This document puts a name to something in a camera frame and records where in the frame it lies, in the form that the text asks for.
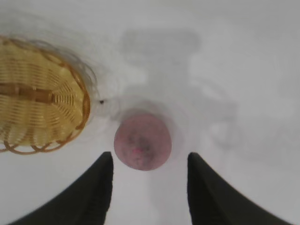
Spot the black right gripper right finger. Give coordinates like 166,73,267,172
187,152,298,225

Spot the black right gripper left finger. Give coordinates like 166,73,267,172
8,151,114,225

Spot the yellow woven plastic basket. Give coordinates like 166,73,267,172
0,35,91,156

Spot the pink peach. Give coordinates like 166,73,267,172
113,113,173,171

